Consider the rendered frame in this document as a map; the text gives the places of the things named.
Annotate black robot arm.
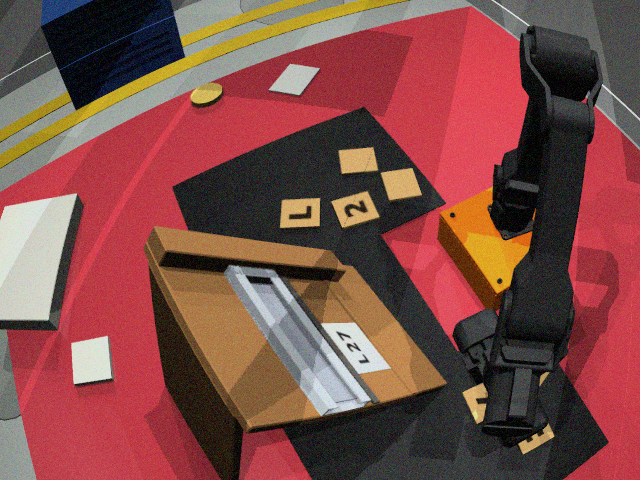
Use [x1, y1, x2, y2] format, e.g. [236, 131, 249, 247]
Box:
[481, 25, 603, 437]

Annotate white flat rectangular board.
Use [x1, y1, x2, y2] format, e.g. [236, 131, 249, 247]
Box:
[0, 193, 84, 331]

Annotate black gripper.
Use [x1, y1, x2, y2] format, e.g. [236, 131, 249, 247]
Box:
[452, 308, 549, 448]

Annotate white square tile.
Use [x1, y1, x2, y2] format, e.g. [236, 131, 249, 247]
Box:
[71, 336, 114, 387]

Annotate yellow flat disc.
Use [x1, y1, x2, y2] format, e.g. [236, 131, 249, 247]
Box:
[190, 83, 224, 108]

